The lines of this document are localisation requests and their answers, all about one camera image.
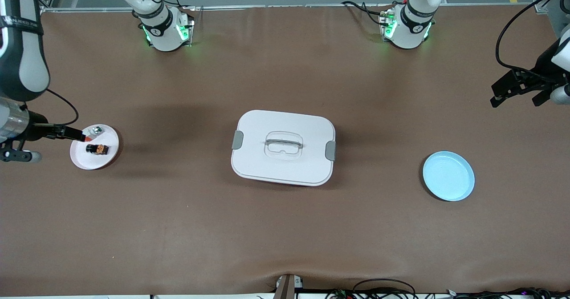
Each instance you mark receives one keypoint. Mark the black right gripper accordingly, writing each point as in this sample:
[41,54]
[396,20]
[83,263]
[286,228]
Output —
[39,130]

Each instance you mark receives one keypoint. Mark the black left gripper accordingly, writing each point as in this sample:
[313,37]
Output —
[537,75]

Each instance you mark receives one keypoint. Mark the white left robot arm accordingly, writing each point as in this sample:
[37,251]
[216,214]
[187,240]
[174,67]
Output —
[412,27]

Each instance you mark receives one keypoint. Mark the white lidded box grey latches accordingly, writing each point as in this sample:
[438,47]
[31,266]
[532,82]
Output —
[285,170]

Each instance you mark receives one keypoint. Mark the pink round plate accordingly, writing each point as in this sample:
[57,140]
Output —
[95,161]

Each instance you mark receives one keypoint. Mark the light blue round plate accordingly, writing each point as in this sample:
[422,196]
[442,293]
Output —
[447,179]

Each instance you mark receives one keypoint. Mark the brown table mat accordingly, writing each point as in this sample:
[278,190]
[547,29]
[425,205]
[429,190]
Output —
[178,228]

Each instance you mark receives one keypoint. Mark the silver table edge strip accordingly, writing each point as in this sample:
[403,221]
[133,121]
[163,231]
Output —
[267,6]

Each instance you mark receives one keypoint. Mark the brown metal camera bracket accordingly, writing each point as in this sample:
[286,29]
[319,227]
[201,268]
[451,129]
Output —
[285,288]

